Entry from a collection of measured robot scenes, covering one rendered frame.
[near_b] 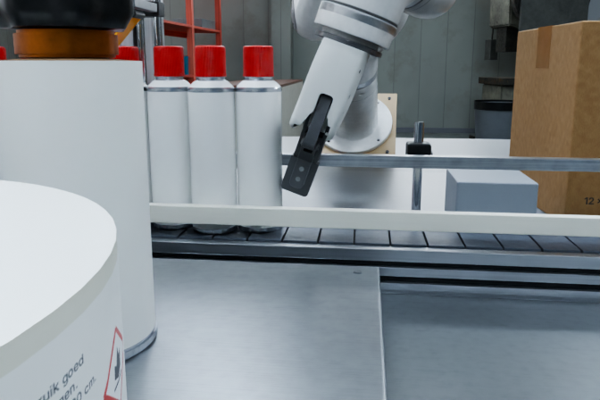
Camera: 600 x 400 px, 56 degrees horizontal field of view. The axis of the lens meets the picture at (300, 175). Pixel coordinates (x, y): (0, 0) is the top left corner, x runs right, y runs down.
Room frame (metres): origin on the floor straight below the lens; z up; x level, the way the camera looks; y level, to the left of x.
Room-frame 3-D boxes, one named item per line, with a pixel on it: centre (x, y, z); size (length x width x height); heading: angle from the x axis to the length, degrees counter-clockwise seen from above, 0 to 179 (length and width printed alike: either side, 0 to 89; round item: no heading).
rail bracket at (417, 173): (0.68, -0.15, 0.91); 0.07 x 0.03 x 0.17; 173
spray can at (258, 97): (0.64, 0.05, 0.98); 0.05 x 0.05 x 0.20
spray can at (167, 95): (0.65, 0.15, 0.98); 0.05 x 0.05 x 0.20
